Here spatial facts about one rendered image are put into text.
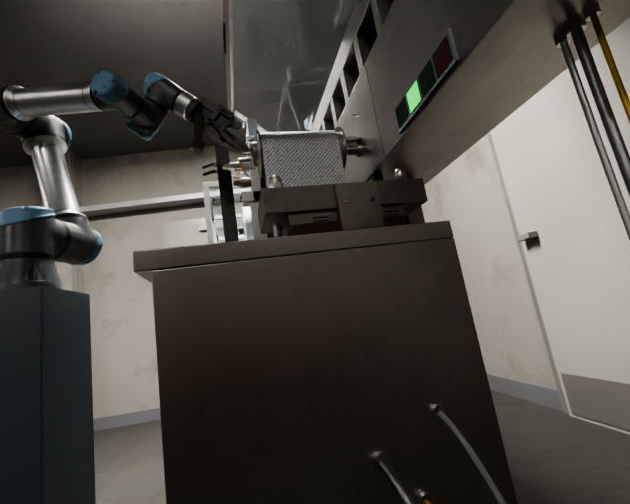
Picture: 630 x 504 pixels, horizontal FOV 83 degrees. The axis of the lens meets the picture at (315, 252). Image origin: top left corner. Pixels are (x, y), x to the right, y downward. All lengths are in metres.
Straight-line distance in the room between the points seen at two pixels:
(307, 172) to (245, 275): 0.47
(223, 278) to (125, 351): 3.93
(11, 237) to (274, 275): 0.69
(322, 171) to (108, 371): 3.94
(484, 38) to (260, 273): 0.57
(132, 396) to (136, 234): 1.80
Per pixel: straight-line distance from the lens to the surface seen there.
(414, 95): 0.91
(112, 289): 4.70
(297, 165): 1.07
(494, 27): 0.74
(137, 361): 4.54
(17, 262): 1.12
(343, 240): 0.74
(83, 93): 1.19
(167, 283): 0.71
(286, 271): 0.71
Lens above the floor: 0.72
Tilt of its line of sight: 11 degrees up
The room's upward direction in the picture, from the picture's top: 9 degrees counter-clockwise
